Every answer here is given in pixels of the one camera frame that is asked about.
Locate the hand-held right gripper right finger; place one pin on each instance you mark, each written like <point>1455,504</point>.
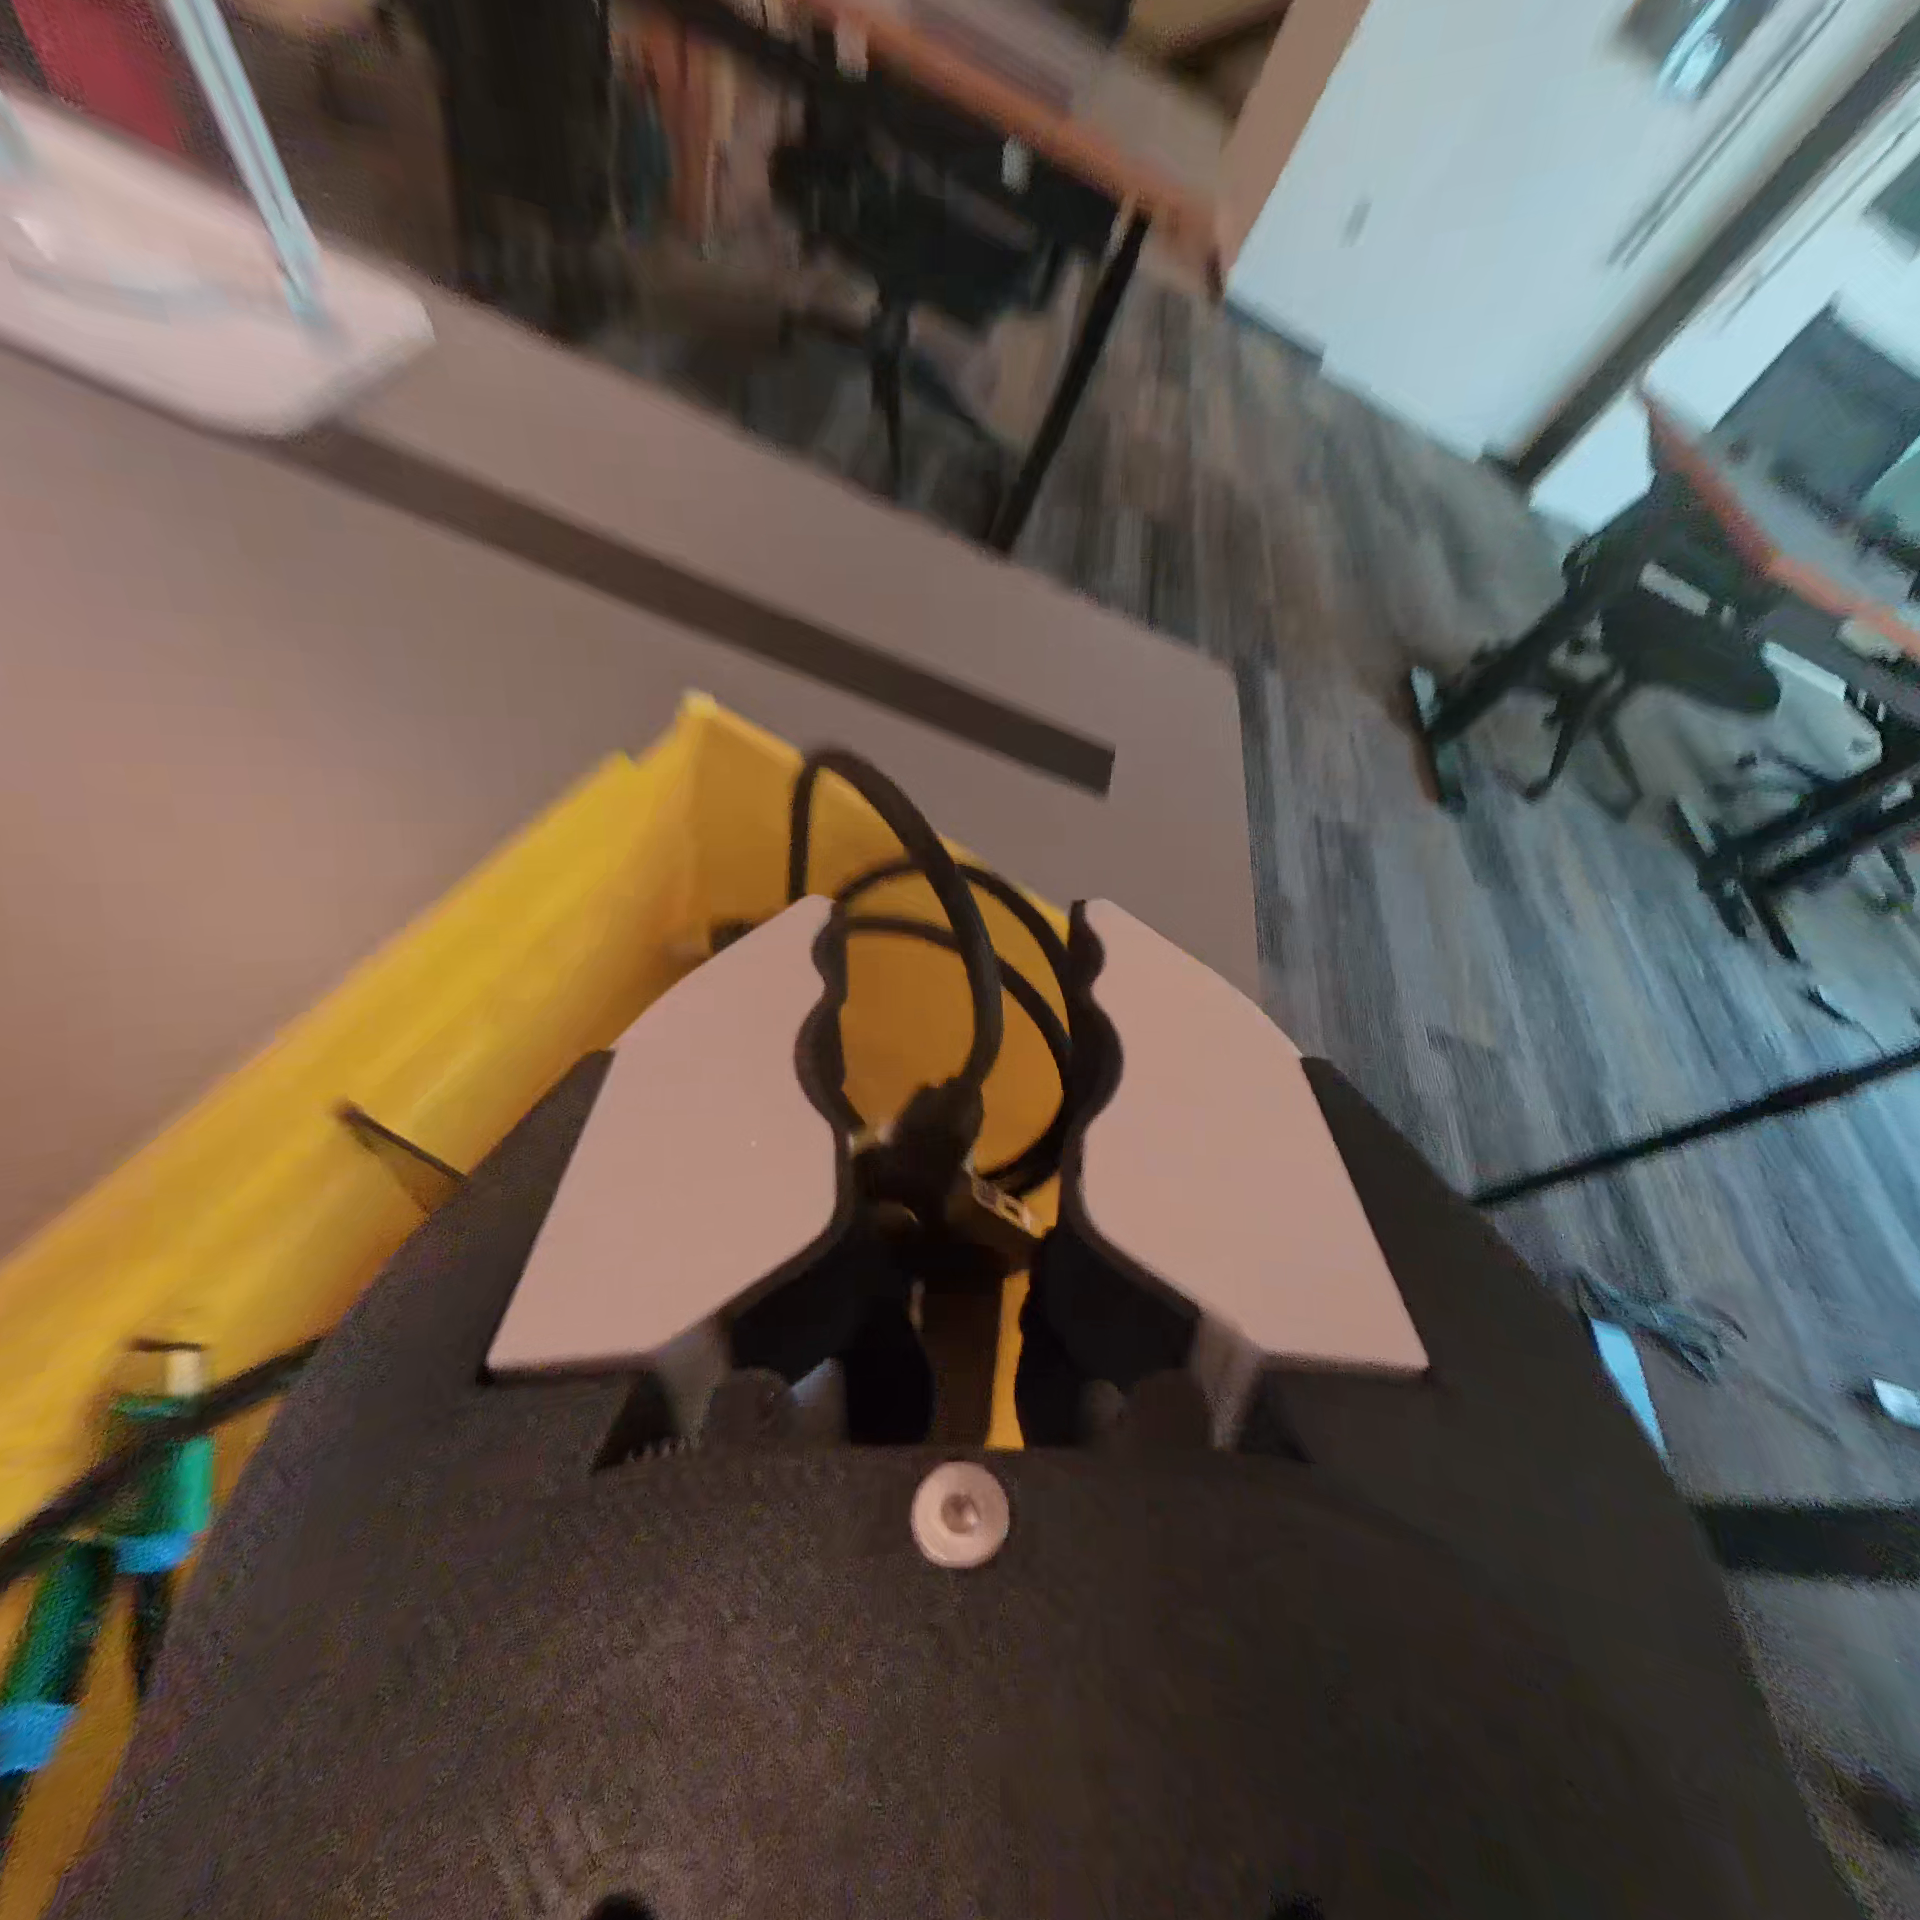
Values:
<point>1245,1185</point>

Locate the wooden top office desk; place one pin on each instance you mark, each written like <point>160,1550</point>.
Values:
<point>1754,525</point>

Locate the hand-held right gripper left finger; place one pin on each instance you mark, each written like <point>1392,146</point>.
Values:
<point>689,1170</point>

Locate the yellow plastic bin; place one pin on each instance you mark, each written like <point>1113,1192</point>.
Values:
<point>449,1021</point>

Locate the black office chair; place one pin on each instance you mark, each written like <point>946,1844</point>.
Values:
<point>1695,676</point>

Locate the long wooden desk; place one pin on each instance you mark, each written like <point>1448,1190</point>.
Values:
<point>1110,173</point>

